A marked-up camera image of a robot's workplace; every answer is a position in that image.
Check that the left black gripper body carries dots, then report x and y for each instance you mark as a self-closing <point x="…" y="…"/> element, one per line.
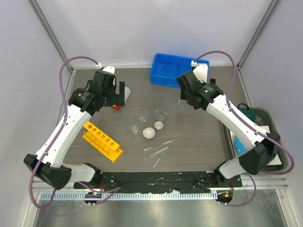
<point x="110" y="96"/>

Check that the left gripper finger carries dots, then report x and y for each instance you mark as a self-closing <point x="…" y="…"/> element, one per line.
<point x="118" y="100"/>
<point x="122" y="88"/>

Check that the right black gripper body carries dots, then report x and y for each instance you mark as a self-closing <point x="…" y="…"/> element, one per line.
<point x="183" y="97"/>

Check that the yellow test tube rack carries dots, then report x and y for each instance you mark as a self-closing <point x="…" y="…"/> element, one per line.
<point x="102" y="142"/>

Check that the long glass test tube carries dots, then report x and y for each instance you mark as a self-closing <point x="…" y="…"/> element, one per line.
<point x="154" y="146"/>
<point x="156" y="153"/>

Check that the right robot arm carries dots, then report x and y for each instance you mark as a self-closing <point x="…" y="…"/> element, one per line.
<point x="260" y="144"/>

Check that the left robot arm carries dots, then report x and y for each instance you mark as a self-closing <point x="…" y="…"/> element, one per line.
<point x="49" y="158"/>

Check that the clear plastic funnel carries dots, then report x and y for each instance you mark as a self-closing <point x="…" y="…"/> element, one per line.
<point x="178" y="107"/>

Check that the glass beaker with spout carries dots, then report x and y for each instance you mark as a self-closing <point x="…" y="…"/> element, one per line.
<point x="142" y="115"/>

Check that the blue plastic divided bin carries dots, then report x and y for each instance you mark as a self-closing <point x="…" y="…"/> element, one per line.
<point x="167" y="68"/>

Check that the small glass bottle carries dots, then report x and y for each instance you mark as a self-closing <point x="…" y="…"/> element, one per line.
<point x="135" y="131"/>

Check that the round glass flask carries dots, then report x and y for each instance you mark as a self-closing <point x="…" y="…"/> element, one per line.
<point x="161" y="115"/>

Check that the white evaporating dish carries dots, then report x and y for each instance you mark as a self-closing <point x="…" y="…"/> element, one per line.
<point x="149" y="133"/>

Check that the small white crucible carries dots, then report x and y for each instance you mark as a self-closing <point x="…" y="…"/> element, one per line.
<point x="158" y="125"/>

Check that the blue round plate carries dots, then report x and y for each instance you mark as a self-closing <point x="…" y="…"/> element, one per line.
<point x="240" y="149"/>

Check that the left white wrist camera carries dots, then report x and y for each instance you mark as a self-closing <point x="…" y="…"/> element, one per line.
<point x="109" y="69"/>

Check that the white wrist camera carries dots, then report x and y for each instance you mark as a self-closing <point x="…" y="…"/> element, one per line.
<point x="109" y="69"/>
<point x="200" y="70"/>

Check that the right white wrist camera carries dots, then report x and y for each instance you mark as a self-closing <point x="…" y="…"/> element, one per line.
<point x="200" y="70"/>

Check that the teal object with black cord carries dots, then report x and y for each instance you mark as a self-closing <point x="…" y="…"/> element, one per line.
<point x="247" y="111"/>

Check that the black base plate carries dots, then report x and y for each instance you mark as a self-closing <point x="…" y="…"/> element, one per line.
<point x="161" y="182"/>

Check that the white slotted cable duct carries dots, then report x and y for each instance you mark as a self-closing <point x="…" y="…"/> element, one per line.
<point x="91" y="196"/>

